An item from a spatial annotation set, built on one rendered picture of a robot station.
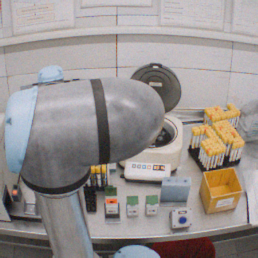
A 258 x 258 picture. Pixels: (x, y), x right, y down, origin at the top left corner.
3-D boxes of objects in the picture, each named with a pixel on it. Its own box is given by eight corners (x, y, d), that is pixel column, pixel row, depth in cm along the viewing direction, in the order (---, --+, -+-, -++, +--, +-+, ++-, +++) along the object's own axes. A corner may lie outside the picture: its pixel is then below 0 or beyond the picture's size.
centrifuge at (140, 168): (113, 181, 131) (113, 156, 124) (123, 132, 155) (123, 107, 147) (178, 185, 129) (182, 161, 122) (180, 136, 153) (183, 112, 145)
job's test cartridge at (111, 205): (106, 216, 115) (105, 205, 111) (106, 207, 119) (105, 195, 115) (118, 216, 115) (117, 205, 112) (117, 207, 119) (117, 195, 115)
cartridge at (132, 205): (126, 217, 117) (126, 205, 113) (125, 207, 121) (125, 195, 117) (138, 216, 117) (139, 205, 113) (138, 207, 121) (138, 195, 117)
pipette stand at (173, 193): (159, 205, 121) (161, 187, 115) (160, 192, 127) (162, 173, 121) (186, 206, 120) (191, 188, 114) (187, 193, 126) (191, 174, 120)
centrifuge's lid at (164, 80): (127, 62, 136) (130, 56, 143) (126, 119, 149) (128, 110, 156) (183, 67, 134) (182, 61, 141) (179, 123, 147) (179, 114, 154)
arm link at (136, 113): (189, 72, 44) (119, 74, 92) (104, 77, 42) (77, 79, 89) (195, 160, 46) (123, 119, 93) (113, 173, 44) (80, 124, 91)
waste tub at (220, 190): (205, 215, 116) (211, 198, 110) (198, 190, 127) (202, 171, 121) (236, 208, 118) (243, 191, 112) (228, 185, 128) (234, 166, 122)
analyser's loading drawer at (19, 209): (3, 216, 110) (-2, 207, 107) (5, 203, 115) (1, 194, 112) (52, 222, 111) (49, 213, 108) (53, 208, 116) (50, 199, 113)
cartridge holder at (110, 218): (105, 223, 114) (104, 218, 112) (104, 205, 121) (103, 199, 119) (120, 223, 114) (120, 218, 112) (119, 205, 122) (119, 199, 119)
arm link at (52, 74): (35, 79, 85) (37, 66, 92) (39, 114, 92) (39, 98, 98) (64, 74, 87) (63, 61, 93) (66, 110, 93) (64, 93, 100)
